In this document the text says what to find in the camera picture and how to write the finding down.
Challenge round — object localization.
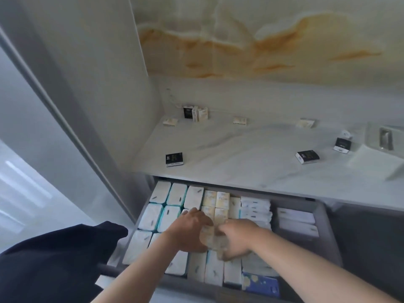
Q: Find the person's left hand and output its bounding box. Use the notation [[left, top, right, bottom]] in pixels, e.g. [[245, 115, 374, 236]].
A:
[[163, 208, 216, 253]]

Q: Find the person's right hand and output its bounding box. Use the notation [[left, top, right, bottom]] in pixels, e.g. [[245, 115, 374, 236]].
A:
[[217, 219, 272, 262]]

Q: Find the clear-wrapped yellowish tissue packet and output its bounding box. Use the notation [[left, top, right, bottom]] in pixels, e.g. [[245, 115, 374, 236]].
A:
[[200, 225, 231, 253]]

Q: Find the person's left forearm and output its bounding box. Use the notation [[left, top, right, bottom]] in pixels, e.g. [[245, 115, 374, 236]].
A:
[[97, 233, 177, 303]]

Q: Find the person's right forearm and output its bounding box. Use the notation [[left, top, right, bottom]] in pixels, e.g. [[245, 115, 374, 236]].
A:
[[251, 230, 401, 303]]

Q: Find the row of cream yellow tissue packs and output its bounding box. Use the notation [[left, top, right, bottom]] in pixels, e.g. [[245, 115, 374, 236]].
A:
[[201, 190, 242, 229]]

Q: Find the group of white teal-edged tissue packs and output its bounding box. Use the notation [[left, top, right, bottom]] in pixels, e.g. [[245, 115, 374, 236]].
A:
[[122, 180, 244, 287]]

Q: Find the blue patterned tissue pack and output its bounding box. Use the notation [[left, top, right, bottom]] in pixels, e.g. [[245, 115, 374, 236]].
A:
[[241, 271, 281, 299]]

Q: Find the stack of thin white tissue packs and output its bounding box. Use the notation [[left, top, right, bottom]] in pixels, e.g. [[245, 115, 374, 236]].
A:
[[239, 196, 279, 279]]

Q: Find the black small box white edge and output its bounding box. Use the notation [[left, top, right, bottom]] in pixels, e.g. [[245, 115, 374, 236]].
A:
[[165, 153, 185, 168], [333, 137, 353, 154], [295, 150, 320, 165]]

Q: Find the flat white box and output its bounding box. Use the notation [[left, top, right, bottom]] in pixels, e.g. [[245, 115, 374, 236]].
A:
[[277, 207, 316, 225], [279, 218, 320, 239]]

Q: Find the grey open drawer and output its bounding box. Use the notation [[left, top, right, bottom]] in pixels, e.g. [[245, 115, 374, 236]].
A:
[[107, 175, 345, 303]]

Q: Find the upright white small box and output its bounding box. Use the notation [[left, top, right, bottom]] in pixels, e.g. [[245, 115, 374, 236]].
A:
[[193, 106, 209, 122]]

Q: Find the person's dark clothing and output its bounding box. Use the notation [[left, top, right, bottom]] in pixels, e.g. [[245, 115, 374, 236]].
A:
[[0, 221, 129, 303]]

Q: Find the grey door frame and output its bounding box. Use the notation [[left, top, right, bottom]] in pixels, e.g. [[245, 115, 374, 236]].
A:
[[0, 24, 139, 223]]

